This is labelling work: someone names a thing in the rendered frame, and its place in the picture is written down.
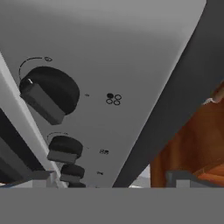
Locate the dark oven door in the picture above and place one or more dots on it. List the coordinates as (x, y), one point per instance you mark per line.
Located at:
(14, 145)

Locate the grey stove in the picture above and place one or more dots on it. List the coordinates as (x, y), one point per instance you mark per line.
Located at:
(122, 43)

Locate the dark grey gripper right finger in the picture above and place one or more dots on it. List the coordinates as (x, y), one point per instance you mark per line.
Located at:
(180, 176)

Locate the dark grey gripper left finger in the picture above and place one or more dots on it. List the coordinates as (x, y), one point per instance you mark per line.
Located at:
(40, 175)

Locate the black stove knob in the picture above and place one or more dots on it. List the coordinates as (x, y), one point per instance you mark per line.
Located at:
(51, 90)
(77, 185)
(72, 172)
(64, 148)

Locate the orange wooden cupboard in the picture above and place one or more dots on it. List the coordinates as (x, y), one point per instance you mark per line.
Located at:
(192, 140)

